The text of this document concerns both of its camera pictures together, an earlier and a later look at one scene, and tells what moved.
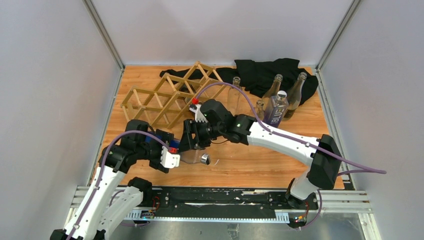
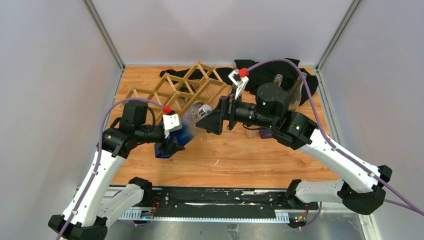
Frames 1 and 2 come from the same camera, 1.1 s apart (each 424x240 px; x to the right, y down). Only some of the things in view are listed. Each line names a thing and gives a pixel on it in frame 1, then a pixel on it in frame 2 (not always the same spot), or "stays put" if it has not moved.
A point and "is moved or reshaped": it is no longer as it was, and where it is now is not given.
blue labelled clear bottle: [193, 156] is moved or reshaped
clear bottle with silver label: [295, 95] stays put
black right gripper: [187, 142] to [213, 122]
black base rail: [231, 204] stays put
